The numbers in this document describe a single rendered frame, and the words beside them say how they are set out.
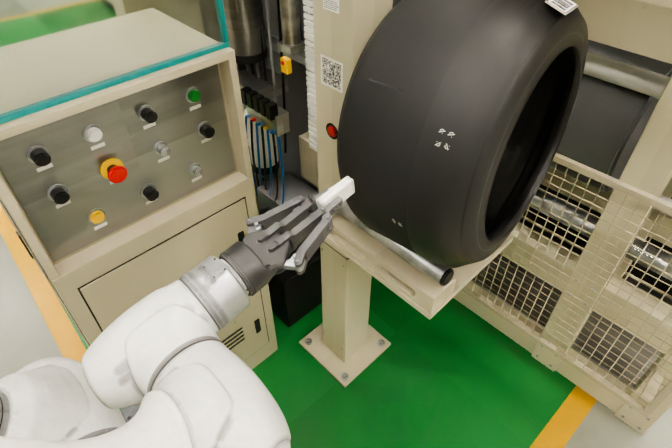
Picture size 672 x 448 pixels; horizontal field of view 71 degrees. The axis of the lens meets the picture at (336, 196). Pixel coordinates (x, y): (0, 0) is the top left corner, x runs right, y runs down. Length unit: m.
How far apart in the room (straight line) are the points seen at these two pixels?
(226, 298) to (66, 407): 0.36
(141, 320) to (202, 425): 0.17
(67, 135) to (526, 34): 0.88
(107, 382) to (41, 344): 1.73
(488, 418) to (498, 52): 1.46
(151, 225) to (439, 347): 1.28
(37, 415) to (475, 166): 0.76
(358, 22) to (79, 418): 0.88
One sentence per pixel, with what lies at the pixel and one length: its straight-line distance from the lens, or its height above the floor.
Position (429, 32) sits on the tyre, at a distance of 0.83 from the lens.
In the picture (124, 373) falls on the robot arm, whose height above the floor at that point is 1.21.
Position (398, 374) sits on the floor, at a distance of 1.98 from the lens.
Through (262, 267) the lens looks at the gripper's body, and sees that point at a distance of 0.66.
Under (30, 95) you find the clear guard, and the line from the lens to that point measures 1.04.
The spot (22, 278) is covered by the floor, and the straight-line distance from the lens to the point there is 2.67.
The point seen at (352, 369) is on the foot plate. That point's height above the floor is 0.01.
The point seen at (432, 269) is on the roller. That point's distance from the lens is 1.09.
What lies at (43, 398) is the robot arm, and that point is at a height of 1.03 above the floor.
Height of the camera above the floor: 1.72
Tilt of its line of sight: 41 degrees down
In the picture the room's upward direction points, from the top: straight up
